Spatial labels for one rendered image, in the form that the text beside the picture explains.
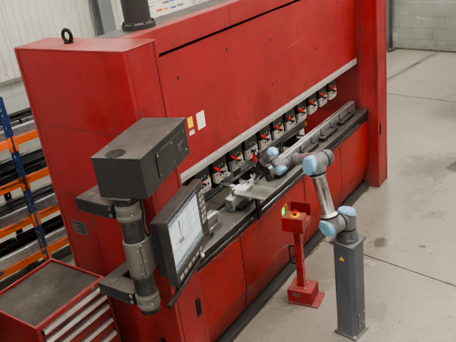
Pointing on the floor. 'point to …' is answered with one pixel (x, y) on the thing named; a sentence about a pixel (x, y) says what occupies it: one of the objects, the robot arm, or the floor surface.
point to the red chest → (57, 307)
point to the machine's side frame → (365, 86)
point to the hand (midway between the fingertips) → (254, 181)
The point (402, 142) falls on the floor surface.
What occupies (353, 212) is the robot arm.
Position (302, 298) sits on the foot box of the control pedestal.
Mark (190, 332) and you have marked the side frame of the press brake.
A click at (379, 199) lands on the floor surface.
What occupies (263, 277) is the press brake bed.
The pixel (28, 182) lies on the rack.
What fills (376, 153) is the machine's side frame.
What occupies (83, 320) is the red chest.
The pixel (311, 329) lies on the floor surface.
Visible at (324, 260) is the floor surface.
